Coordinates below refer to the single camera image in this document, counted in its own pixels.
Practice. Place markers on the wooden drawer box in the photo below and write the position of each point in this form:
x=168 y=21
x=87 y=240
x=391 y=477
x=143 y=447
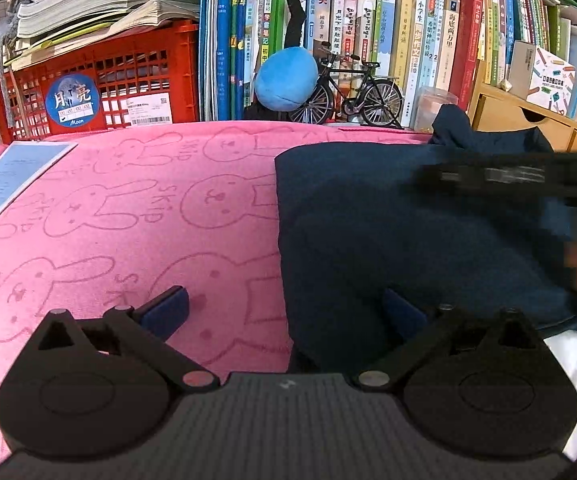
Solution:
x=503 y=115

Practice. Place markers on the row of tall colourful books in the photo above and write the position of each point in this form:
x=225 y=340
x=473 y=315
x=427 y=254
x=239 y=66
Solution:
x=408 y=35

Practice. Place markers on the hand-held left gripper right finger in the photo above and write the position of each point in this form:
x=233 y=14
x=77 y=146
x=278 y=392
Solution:
x=403 y=315

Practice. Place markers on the row of small colourful books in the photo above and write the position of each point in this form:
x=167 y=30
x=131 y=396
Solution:
x=528 y=10

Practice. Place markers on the navy pants with striped cuffs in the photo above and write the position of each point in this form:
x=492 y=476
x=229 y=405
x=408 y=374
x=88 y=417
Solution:
x=368 y=240

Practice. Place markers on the white box with colourful print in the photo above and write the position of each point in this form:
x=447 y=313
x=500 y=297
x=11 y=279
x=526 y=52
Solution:
x=551 y=80

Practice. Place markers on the black model bicycle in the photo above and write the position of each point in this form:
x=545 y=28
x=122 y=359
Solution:
x=368 y=66

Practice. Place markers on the red plastic crate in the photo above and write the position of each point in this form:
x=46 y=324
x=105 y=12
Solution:
x=188 y=60

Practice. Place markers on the blue plush ball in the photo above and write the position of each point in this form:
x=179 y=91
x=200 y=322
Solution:
x=283 y=77

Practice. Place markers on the light blue paper sheet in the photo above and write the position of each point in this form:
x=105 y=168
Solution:
x=13 y=180

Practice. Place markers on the clear plastic jar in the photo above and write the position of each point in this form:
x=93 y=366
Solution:
x=431 y=107

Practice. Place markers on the pink rabbit print blanket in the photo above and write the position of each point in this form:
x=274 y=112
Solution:
x=143 y=235

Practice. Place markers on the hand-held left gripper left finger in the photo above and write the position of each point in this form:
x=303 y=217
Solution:
x=166 y=312

